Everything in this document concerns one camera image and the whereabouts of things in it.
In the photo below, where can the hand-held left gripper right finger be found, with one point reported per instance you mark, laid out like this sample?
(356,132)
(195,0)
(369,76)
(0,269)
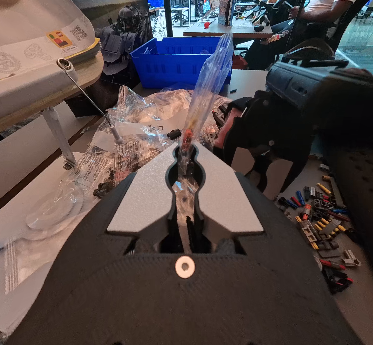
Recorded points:
(230,205)

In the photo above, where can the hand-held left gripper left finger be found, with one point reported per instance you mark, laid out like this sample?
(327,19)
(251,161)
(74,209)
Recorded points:
(140,205)

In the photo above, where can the small clear lego bag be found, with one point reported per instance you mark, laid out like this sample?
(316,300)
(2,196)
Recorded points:
(212,82)

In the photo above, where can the black cylinder lego piece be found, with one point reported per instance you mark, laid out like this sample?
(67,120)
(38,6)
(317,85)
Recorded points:
(174,134)

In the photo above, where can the pile of loose lego pieces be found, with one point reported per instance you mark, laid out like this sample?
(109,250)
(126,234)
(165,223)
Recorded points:
(317,225)

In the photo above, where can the crumpled clear lego bag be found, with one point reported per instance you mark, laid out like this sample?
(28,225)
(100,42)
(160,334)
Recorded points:
(172,97)

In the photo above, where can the dark lego set box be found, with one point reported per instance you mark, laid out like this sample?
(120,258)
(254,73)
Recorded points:
(116,15)

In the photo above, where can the person's right hand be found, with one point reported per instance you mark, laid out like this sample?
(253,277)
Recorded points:
(225,135)

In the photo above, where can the clear bag with warning print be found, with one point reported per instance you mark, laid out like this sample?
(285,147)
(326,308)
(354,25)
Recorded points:
(93,161)

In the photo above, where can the red bag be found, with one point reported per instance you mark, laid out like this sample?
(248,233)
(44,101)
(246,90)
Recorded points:
(239,62)

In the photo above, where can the black office chair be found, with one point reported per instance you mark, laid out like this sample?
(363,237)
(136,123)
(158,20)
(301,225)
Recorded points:
(279,44)

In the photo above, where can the brown office desk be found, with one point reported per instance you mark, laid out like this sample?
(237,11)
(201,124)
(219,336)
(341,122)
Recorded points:
(227,31)

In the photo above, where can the flat serrated clear bag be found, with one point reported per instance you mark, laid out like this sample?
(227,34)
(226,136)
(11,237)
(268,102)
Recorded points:
(35,263)

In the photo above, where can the patterned box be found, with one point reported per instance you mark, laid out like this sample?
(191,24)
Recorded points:
(225,12)

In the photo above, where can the blue storage bin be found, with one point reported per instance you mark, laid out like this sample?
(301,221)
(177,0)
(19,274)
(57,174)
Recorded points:
(169,71)
(186,44)

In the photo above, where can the wooden book stand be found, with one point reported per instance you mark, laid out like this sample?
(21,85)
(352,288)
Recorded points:
(35,94)

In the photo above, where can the yellow-edged instruction booklet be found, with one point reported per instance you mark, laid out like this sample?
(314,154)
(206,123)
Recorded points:
(90,52)

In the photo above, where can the black sign stand pole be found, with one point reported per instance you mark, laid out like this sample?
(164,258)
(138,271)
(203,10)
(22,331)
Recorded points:
(166,1)

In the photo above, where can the printed car picture sheet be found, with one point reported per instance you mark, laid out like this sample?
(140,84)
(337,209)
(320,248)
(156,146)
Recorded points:
(38,24)

